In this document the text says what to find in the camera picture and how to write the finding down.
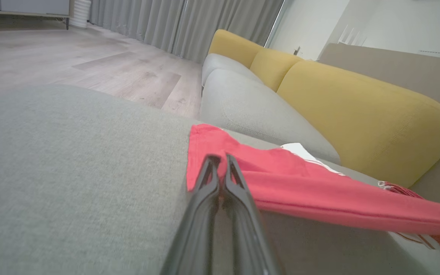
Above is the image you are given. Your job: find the grey pleated curtain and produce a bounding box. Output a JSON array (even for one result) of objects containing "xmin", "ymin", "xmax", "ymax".
[{"xmin": 89, "ymin": 0, "xmax": 285, "ymax": 64}]

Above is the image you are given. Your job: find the large grey sofa seat cushion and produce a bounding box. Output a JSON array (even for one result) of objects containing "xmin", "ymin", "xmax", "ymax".
[{"xmin": 0, "ymin": 84, "xmax": 440, "ymax": 275}]

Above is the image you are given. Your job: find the small grey sofa seat cushion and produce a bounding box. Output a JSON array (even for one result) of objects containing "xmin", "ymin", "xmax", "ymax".
[
  {"xmin": 200, "ymin": 69, "xmax": 341, "ymax": 165},
  {"xmin": 202, "ymin": 53, "xmax": 264, "ymax": 86}
]

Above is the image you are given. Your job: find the red white striped jersey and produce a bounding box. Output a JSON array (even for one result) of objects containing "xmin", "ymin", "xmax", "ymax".
[{"xmin": 186, "ymin": 123, "xmax": 440, "ymax": 251}]

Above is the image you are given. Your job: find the taupe flat panel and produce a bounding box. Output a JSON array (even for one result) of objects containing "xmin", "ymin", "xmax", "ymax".
[{"xmin": 317, "ymin": 43, "xmax": 440, "ymax": 209}]

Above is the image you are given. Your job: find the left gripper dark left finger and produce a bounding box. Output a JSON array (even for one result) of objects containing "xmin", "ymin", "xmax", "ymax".
[{"xmin": 160, "ymin": 154, "xmax": 222, "ymax": 275}]

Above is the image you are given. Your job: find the white ribbed cylinder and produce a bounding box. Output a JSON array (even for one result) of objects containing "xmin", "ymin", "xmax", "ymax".
[{"xmin": 70, "ymin": 0, "xmax": 91, "ymax": 29}]

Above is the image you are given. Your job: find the yellow sofa back cushion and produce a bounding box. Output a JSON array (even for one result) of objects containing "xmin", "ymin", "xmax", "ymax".
[
  {"xmin": 209, "ymin": 29, "xmax": 264, "ymax": 69},
  {"xmin": 277, "ymin": 60, "xmax": 440, "ymax": 188},
  {"xmin": 250, "ymin": 48, "xmax": 304, "ymax": 92}
]

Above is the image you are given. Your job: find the low wooden cabinet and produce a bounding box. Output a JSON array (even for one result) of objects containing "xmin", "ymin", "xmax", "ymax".
[{"xmin": 0, "ymin": 0, "xmax": 74, "ymax": 30}]

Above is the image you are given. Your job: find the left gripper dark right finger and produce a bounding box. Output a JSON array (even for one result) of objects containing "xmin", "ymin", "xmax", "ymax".
[{"xmin": 223, "ymin": 154, "xmax": 285, "ymax": 275}]

